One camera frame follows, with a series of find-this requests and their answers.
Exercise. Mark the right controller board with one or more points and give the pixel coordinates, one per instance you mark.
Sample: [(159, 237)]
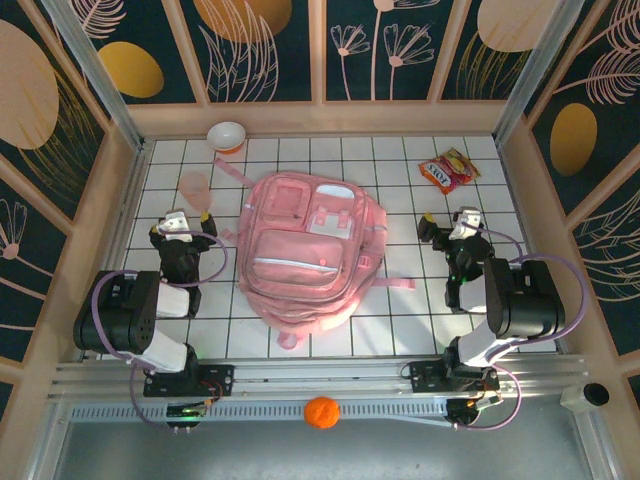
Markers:
[(470, 407)]

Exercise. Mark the orange ball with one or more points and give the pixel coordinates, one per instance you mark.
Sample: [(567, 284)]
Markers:
[(321, 412)]

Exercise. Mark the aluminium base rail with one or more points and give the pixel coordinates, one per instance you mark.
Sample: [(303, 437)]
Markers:
[(320, 372)]

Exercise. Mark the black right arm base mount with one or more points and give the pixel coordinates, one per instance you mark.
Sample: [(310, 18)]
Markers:
[(430, 377)]

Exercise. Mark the red snack packet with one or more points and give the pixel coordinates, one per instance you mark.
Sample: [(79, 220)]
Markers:
[(450, 171)]

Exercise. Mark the left controller board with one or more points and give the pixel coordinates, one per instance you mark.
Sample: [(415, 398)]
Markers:
[(187, 412)]

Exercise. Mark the pink student backpack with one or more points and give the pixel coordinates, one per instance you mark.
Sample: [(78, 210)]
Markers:
[(300, 260)]

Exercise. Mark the translucent pink plastic cup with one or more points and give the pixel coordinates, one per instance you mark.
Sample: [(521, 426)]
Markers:
[(196, 190)]

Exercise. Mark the controller board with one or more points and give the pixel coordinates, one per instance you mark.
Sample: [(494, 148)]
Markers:
[(187, 412), (470, 407)]

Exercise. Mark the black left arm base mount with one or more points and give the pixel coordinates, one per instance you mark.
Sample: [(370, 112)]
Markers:
[(215, 380)]

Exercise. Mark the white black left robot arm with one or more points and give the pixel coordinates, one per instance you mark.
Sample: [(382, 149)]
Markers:
[(120, 310)]

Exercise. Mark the aluminium frame post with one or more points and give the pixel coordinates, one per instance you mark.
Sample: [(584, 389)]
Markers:
[(97, 75), (539, 75)]

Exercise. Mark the orange white bowl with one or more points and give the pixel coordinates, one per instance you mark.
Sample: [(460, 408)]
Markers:
[(226, 136)]

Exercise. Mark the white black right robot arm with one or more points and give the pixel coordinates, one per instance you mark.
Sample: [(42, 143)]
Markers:
[(525, 300)]

